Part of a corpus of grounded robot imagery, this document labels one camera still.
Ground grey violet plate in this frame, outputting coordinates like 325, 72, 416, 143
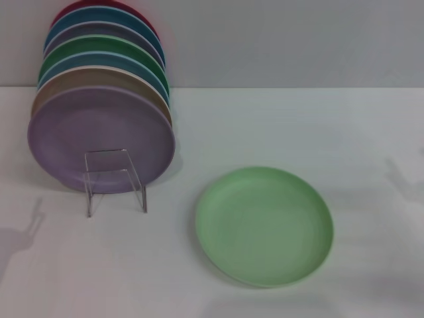
42, 21, 166, 70

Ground beige plate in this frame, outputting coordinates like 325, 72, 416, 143
31, 65, 173, 129

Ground red plate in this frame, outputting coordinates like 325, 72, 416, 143
50, 0, 158, 37

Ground clear wire plate rack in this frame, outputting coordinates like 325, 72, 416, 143
84, 148, 148, 219

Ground purple plate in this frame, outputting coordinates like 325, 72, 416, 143
27, 86, 176, 194

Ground teal blue plate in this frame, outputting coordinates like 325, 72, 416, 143
46, 6, 162, 54

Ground dark green plate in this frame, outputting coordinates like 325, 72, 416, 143
39, 34, 168, 90

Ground light blue plate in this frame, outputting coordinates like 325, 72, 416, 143
36, 51, 170, 100

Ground light green plate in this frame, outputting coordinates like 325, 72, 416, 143
194, 166, 335, 289

